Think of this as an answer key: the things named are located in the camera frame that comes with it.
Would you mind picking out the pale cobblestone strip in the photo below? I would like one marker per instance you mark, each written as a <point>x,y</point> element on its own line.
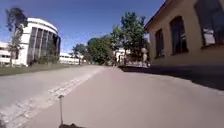
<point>33,105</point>

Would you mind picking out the tall thin tree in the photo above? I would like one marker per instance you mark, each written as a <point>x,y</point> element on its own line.
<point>15,30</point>

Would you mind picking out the low white building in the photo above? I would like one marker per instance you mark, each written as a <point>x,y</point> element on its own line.
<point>4,55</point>

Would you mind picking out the white round building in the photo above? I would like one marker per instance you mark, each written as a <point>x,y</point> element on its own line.
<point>30,40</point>

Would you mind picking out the long yellow building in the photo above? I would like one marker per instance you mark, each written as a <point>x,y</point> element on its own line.
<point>193,53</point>

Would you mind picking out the distant white building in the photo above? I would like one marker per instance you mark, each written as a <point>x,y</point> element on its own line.
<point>68,59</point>

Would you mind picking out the grey asphalt road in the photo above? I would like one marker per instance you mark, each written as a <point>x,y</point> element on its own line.
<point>133,100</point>

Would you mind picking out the pale grey pavement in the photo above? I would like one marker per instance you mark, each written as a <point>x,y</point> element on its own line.
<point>30,83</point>

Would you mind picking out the group of green trees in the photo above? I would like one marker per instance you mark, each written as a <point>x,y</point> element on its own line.
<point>100,50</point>

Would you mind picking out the grass strip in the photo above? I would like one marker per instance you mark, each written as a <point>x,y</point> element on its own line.
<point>23,69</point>

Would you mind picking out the robot's own part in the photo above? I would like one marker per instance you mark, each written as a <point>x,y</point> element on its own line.
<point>61,110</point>

